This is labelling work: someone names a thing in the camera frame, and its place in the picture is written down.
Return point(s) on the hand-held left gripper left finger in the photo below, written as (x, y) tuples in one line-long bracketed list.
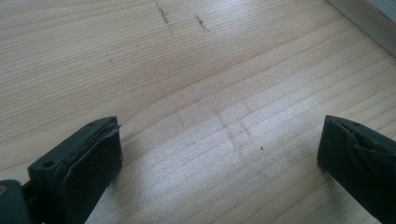
[(77, 174)]

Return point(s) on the dark blue illustrated book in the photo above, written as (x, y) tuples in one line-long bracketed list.
[(367, 23)]

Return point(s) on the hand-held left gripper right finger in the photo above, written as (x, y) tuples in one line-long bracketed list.
[(361, 168)]

